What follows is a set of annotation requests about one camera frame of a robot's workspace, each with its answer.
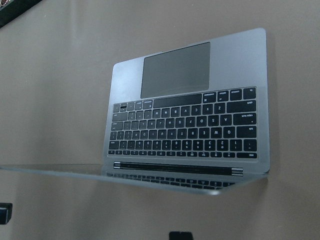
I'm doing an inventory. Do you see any grey laptop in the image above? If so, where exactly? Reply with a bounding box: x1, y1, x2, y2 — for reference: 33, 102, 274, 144
1, 28, 270, 195

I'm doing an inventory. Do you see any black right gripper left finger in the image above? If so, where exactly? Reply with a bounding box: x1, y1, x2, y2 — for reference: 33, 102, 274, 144
0, 202, 13, 225

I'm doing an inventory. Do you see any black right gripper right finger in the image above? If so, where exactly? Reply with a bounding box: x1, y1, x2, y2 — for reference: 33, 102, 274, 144
169, 231, 194, 240

